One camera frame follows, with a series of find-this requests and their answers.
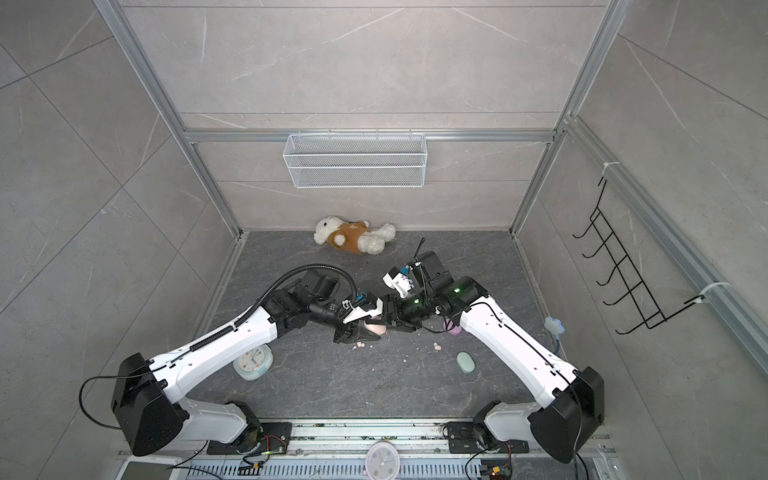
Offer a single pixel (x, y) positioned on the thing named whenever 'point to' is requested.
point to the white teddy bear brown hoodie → (353, 236)
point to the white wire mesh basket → (349, 158)
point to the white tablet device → (151, 468)
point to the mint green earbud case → (466, 362)
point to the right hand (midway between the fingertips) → (375, 321)
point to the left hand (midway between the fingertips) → (379, 320)
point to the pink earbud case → (378, 329)
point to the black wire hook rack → (639, 295)
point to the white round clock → (382, 461)
